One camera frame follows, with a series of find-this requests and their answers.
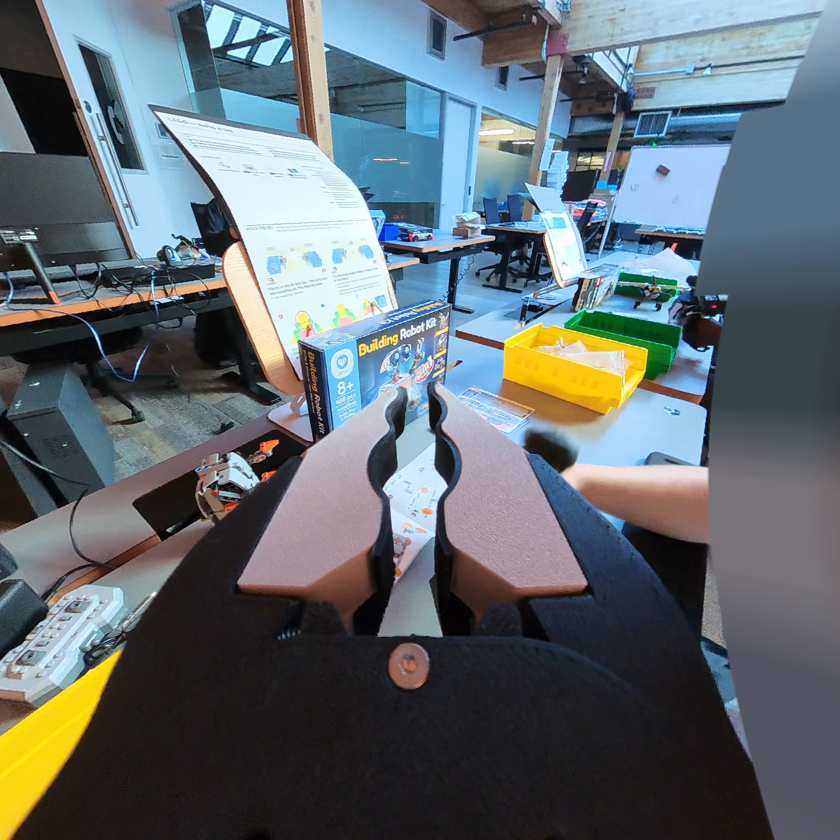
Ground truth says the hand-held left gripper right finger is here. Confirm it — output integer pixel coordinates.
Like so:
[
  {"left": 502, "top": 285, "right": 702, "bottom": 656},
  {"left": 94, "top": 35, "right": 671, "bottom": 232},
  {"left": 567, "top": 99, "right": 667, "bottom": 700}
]
[{"left": 427, "top": 381, "right": 589, "bottom": 624}]

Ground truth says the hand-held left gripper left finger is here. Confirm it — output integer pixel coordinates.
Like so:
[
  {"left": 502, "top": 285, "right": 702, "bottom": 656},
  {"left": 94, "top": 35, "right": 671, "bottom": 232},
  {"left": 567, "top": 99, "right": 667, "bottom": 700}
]
[{"left": 239, "top": 388, "right": 405, "bottom": 628}]

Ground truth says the instruction booklet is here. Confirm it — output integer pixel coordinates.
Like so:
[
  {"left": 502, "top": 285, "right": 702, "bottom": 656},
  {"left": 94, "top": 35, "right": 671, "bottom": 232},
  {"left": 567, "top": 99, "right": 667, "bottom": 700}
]
[{"left": 388, "top": 440, "right": 454, "bottom": 585}]

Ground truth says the yellow plastic parts bin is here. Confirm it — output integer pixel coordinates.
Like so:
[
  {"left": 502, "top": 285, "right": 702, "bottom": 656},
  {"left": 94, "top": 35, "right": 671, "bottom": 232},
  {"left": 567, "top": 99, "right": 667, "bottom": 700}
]
[{"left": 0, "top": 650, "right": 122, "bottom": 840}]

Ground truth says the person's right forearm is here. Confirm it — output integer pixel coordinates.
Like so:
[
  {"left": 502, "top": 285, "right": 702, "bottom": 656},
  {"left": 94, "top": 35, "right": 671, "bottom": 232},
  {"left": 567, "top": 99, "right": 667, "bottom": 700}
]
[{"left": 558, "top": 460, "right": 710, "bottom": 546}]

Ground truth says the grey desk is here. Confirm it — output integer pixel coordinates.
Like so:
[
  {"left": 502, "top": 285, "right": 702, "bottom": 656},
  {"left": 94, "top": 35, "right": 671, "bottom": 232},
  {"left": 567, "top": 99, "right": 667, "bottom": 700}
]
[{"left": 0, "top": 315, "right": 710, "bottom": 697}]

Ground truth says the wooden office desk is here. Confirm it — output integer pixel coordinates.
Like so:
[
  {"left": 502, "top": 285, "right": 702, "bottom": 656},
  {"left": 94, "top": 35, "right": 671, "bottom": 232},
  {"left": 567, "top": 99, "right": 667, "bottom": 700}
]
[{"left": 0, "top": 256, "right": 421, "bottom": 395}]

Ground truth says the white folded leaflet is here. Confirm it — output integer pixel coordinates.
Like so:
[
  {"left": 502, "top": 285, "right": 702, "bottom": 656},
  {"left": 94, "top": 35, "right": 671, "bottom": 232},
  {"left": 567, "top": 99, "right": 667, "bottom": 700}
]
[{"left": 457, "top": 388, "right": 535, "bottom": 434}]

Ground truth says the small yellow bin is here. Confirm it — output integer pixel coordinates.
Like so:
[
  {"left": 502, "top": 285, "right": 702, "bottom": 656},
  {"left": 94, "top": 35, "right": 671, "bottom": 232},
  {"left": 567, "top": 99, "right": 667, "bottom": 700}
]
[{"left": 503, "top": 323, "right": 648, "bottom": 416}]

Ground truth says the partly built toy robot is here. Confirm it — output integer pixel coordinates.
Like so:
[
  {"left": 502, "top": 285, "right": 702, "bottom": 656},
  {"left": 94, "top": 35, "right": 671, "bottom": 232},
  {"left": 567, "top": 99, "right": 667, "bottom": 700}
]
[{"left": 195, "top": 440, "right": 283, "bottom": 526}]

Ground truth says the green plastic bin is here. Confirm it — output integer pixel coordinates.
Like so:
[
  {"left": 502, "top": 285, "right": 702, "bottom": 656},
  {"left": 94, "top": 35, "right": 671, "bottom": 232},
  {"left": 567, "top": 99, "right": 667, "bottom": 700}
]
[{"left": 565, "top": 309, "right": 683, "bottom": 382}]

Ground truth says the black flat panel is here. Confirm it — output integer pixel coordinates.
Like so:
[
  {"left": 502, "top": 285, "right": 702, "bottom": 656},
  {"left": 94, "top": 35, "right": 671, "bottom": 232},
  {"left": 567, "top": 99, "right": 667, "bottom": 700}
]
[{"left": 132, "top": 431, "right": 309, "bottom": 542}]

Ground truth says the blue robot kit box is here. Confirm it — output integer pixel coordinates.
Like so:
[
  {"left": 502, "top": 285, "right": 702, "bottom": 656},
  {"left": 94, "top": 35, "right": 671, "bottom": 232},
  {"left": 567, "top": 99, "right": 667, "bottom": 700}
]
[{"left": 298, "top": 300, "right": 454, "bottom": 441}]

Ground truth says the small curled white poster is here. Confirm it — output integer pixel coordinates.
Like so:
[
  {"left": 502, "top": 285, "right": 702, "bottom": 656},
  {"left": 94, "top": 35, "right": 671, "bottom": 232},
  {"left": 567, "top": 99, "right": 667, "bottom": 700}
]
[{"left": 525, "top": 184, "right": 588, "bottom": 290}]

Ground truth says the brown office table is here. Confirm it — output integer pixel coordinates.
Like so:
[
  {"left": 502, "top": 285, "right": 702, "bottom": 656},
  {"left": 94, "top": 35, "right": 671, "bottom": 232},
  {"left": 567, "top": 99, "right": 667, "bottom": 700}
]
[{"left": 381, "top": 234, "right": 496, "bottom": 316}]

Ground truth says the black computer tower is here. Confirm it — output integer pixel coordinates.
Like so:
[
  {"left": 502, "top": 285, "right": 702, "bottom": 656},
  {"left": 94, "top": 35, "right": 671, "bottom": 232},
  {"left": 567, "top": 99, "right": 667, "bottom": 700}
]
[{"left": 7, "top": 365, "right": 116, "bottom": 506}]

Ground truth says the grey battery box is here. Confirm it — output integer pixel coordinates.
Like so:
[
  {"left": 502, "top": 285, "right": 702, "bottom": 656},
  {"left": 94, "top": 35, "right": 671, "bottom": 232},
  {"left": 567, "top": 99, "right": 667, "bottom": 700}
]
[{"left": 0, "top": 587, "right": 126, "bottom": 706}]

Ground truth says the white board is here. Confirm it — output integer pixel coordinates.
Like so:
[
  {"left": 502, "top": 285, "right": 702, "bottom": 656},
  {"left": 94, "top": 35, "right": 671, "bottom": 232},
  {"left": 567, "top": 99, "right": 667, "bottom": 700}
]
[{"left": 615, "top": 142, "right": 729, "bottom": 231}]

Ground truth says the black box device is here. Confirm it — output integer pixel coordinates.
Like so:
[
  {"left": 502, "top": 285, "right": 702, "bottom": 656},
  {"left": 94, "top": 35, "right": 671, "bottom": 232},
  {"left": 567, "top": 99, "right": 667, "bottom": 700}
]
[{"left": 0, "top": 545, "right": 51, "bottom": 657}]

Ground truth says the black computer monitor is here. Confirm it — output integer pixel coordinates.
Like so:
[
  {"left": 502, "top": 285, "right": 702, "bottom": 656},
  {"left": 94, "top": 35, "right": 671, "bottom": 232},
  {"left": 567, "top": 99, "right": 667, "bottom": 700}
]
[{"left": 0, "top": 151, "right": 132, "bottom": 303}]

